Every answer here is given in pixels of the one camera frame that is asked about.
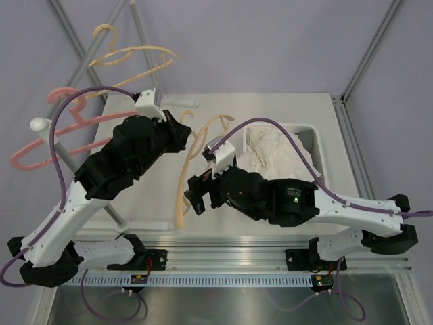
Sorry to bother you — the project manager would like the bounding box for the white plastic basket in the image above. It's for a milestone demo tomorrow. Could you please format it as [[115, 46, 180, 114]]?
[[237, 123, 329, 185]]

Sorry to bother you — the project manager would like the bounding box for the aluminium rail base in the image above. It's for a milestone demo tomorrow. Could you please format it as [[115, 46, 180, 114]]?
[[67, 236, 415, 275]]

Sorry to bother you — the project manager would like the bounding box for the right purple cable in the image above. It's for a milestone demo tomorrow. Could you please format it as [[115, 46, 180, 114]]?
[[209, 116, 433, 321]]

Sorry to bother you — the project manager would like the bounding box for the grey clothes rack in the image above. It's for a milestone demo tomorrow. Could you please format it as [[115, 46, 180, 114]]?
[[29, 0, 200, 233]]

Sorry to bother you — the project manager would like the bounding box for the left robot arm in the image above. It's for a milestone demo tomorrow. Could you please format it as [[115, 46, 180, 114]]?
[[7, 110, 191, 288]]

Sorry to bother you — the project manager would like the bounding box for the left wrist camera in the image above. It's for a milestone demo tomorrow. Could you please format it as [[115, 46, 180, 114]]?
[[134, 87, 167, 122]]

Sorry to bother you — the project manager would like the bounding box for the white skirt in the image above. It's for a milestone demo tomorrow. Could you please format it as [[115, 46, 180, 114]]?
[[237, 124, 315, 182]]

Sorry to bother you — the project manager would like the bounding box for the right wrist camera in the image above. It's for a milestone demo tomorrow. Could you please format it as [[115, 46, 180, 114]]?
[[202, 136, 235, 179]]

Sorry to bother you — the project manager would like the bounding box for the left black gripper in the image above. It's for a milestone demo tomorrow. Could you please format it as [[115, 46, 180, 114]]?
[[135, 110, 192, 177]]

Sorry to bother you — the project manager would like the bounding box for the beige hanger front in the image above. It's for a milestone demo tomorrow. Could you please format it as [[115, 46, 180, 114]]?
[[89, 24, 180, 88]]

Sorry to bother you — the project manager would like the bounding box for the white slotted cable duct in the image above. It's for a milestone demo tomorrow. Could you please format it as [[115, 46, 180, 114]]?
[[67, 273, 313, 288]]

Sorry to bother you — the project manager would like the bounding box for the pink hanger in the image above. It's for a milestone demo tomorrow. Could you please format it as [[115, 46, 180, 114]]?
[[10, 87, 138, 171]]

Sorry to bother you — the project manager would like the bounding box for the beige hanger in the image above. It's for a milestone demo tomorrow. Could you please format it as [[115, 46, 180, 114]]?
[[89, 24, 180, 88], [175, 114, 235, 228]]

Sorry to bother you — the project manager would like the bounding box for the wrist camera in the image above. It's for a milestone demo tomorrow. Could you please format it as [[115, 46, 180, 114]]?
[[134, 87, 167, 122], [202, 136, 235, 179]]

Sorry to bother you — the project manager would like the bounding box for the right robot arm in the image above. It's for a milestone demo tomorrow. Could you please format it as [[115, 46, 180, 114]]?
[[184, 167, 419, 270]]

